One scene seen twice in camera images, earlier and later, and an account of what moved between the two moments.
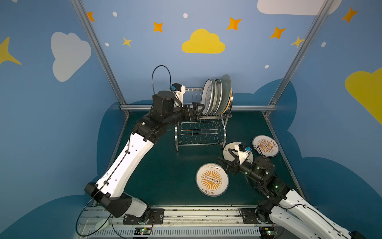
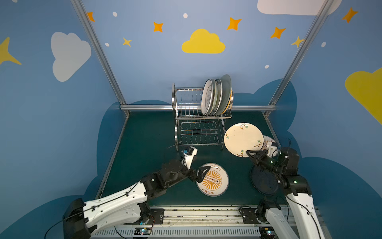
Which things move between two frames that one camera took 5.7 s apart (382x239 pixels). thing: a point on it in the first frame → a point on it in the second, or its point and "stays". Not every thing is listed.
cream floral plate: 230,157 → 242,137
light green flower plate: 215,96 stays
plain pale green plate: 226,93 stays
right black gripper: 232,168 → 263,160
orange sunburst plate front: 212,179 stays
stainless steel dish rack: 207,130 stays
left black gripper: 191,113 → 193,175
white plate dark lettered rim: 219,97 stays
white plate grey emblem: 207,96 stays
